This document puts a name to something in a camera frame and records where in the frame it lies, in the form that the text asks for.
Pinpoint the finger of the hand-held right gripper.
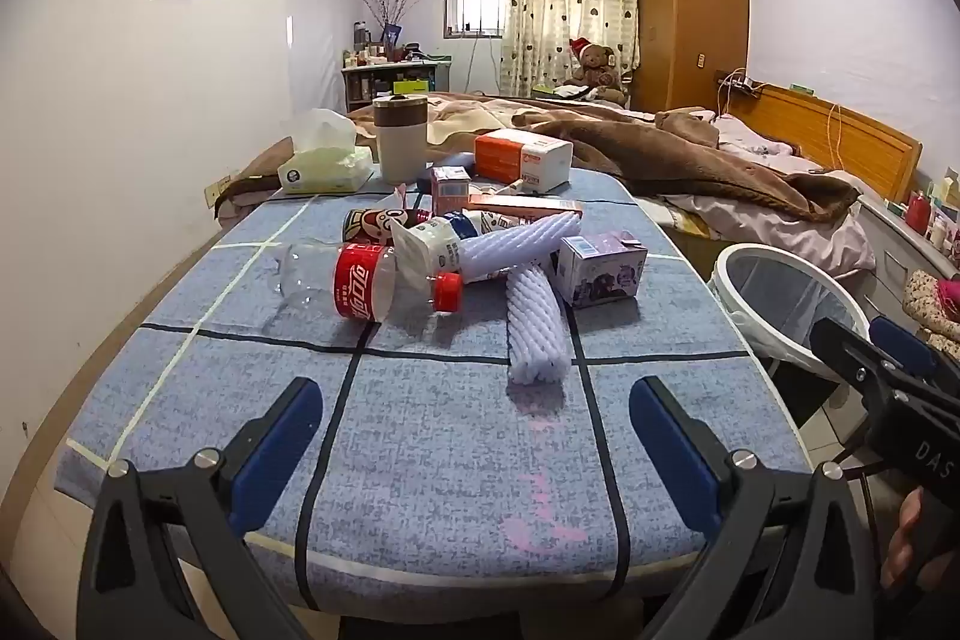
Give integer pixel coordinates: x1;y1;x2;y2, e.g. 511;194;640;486
808;316;902;414
868;314;940;380

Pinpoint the white plastic milk bottle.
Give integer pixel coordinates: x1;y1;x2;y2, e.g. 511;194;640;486
390;211;481;292

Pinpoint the red cartoon drink can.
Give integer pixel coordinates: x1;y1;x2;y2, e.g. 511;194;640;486
343;206;436;247

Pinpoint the beige cup with brown band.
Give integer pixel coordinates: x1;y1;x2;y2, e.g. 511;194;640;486
373;94;430;185

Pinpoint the clear bottle with red label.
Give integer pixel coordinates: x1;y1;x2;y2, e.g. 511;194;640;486
271;241;464;324

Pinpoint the soft tissue pack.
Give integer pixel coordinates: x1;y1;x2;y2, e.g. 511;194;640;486
276;107;374;195

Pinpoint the orange charging cable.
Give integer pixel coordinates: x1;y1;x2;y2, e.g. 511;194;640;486
825;104;845;169

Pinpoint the cluttered white shelf desk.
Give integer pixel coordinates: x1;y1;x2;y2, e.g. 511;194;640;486
341;56;455;115

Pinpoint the grey drawer cabinet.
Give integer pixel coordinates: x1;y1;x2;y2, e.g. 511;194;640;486
855;194;960;326

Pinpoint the wooden wardrobe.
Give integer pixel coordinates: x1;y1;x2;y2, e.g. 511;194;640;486
628;0;751;112

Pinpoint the small barred window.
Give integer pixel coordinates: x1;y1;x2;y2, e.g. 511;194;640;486
444;0;505;40

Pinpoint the heart patterned curtain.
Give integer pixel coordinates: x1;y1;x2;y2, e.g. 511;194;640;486
499;0;640;100

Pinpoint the red jar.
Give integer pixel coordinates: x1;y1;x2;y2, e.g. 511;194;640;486
905;190;933;234

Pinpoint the purple milk carton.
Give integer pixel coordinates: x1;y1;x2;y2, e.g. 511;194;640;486
556;231;650;310

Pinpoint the wooden bed headboard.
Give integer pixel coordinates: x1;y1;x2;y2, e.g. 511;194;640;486
739;83;923;202

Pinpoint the dark brown fleece blanket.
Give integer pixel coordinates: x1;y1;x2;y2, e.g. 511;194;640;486
510;107;863;225

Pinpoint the pale lilac duvet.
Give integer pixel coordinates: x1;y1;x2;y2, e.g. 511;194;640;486
660;111;877;281

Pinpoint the person's right hand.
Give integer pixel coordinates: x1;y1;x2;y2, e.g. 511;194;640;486
879;486;935;590

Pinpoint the white trash bin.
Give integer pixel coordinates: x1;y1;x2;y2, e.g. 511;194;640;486
709;242;878;390

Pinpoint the pink milk carton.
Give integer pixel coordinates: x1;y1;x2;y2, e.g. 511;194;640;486
430;164;473;217

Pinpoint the floral quilted cloth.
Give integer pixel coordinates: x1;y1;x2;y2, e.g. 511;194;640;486
902;269;960;360

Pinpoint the pale green carton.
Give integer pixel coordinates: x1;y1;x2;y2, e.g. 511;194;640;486
930;167;960;214

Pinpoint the orange and white box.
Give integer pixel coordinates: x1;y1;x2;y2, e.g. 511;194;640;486
474;131;575;195

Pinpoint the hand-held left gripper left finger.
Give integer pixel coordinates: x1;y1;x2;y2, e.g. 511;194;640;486
75;376;325;640

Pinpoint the tan patterned blanket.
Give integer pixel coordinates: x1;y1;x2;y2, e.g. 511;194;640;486
214;91;653;214

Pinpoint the brown teddy bear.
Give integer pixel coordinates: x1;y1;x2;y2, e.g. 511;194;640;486
564;38;627;105

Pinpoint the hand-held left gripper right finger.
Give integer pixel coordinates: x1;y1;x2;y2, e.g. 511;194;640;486
628;376;878;640

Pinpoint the blue checked tablecloth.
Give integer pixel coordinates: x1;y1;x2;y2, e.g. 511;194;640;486
54;167;815;615

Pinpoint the white foam net sleeve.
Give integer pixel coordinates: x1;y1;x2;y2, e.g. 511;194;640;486
457;212;584;285
504;263;569;386

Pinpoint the vase of dry branches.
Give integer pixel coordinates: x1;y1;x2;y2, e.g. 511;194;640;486
354;0;436;49

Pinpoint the long orange toothpaste box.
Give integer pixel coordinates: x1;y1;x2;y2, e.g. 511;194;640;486
466;194;586;220

